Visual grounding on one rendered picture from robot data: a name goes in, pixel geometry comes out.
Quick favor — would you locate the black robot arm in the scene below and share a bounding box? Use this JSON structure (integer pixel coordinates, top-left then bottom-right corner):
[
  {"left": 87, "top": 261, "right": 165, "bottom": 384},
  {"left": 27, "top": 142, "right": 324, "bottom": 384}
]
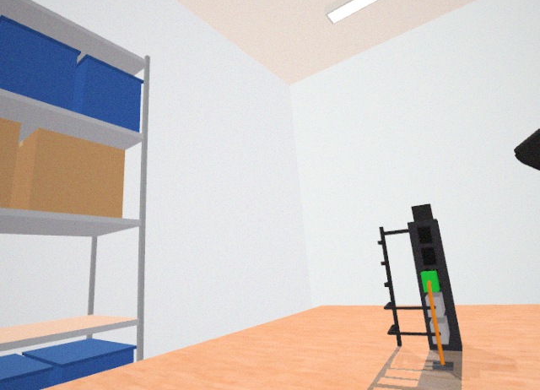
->
[{"left": 514, "top": 128, "right": 540, "bottom": 171}]

